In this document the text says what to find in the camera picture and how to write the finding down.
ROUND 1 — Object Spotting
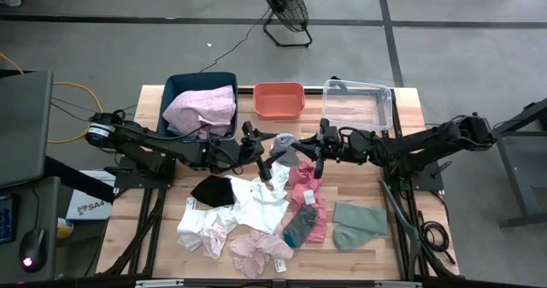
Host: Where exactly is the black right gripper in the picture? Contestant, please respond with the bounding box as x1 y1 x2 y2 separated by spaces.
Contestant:
294 129 350 180

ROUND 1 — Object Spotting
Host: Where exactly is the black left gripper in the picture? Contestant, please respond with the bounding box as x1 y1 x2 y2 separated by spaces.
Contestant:
232 130 286 182

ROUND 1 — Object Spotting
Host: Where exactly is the light gray sock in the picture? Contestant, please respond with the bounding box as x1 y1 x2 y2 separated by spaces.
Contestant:
268 132 301 168

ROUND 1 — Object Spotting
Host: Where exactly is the hot pink cloth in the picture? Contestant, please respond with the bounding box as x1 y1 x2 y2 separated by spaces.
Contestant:
288 159 329 244

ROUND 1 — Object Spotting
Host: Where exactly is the white sock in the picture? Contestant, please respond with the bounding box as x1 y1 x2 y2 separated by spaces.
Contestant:
268 162 291 195

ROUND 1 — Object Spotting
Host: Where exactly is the white shirt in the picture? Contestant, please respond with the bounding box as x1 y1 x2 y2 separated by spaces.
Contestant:
225 174 291 237

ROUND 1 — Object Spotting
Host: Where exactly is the black cloth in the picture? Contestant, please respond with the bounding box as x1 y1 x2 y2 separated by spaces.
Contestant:
190 174 237 209

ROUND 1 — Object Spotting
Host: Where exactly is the dark gray teal-toed sock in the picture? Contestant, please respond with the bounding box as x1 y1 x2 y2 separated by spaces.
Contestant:
282 204 320 250

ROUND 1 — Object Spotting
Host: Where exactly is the pink woven shirt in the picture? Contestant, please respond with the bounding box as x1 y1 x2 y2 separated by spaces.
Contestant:
162 85 238 140

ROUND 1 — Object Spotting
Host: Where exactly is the sage green sock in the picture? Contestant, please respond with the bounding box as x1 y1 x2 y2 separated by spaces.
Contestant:
331 201 389 252

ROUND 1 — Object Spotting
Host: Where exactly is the pale pink garment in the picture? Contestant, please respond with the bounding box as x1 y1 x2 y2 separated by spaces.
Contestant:
227 229 296 279

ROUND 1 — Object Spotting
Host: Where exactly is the white garment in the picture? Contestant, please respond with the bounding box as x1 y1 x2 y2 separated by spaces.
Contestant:
176 196 239 260

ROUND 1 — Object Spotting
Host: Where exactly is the orange plastic bin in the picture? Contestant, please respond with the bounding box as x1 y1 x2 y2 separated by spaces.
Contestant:
252 81 306 121

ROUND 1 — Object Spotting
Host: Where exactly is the clear plastic bin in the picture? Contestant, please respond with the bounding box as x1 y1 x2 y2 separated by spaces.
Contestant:
321 79 393 134

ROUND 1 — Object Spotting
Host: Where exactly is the navy fabric storage bin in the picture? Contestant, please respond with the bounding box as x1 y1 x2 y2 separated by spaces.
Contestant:
156 71 239 143

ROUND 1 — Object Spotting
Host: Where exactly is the black floor fan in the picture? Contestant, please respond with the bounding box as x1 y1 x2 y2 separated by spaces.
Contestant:
256 0 314 49

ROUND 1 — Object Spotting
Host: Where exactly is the white cardboard box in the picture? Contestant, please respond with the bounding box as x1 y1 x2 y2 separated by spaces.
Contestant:
65 169 117 221

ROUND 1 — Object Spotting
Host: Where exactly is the black desk support bar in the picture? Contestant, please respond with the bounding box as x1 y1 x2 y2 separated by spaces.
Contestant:
44 154 116 204

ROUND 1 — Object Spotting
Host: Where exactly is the yellow cup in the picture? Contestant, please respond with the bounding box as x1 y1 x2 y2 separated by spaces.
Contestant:
56 217 74 240

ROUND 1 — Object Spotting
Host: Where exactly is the gray desk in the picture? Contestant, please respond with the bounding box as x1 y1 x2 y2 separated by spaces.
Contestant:
0 175 62 284

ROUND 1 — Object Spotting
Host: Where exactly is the gray monitor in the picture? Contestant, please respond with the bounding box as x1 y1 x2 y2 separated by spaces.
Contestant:
0 69 55 190

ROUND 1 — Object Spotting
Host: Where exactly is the black computer mouse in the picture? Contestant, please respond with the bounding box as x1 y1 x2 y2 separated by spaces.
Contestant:
18 227 48 274

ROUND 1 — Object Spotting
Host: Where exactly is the black keyboard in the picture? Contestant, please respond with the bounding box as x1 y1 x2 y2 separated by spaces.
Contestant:
0 193 15 245

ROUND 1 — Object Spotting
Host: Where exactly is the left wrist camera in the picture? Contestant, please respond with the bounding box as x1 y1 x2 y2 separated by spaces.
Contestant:
241 120 257 140

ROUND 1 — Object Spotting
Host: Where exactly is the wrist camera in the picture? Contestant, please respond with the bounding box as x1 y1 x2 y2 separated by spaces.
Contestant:
241 120 257 140
319 117 333 140

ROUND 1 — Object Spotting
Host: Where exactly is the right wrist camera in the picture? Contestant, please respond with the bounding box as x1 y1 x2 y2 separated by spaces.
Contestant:
319 117 333 140

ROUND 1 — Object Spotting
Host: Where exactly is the black table frame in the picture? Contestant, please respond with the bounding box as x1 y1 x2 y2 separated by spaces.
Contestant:
83 76 462 288

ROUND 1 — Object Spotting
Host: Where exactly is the black fan power cable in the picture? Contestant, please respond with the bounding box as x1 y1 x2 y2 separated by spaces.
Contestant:
198 8 273 73

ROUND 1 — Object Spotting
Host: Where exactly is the coiled black cable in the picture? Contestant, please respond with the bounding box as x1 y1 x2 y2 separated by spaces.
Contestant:
419 220 457 267

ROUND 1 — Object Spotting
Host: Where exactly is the black desk frame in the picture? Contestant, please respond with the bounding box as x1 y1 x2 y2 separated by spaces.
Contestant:
495 97 547 230

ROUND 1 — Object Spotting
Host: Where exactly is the yellow cable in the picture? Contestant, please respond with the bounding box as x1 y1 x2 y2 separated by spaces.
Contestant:
0 52 105 144

